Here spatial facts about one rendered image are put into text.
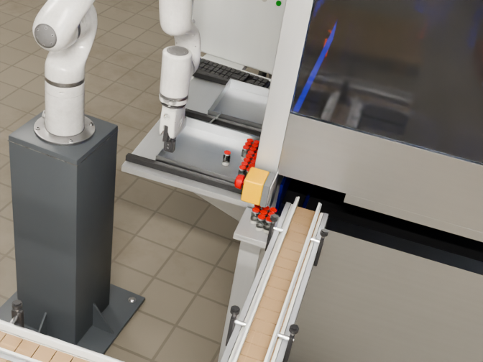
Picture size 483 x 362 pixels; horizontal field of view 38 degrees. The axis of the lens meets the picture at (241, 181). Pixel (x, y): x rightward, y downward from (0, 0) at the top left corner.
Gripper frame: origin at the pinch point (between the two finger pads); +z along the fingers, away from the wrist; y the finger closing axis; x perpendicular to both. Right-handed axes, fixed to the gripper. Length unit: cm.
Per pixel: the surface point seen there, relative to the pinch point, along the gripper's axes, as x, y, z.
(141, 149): 8.8, -0.1, 4.3
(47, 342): -6, -86, -3
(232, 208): -23.0, -2.6, 15.1
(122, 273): 27, 33, 92
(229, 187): -22.2, -8.2, 3.3
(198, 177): -12.3, -8.2, 2.8
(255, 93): -14, 54, 4
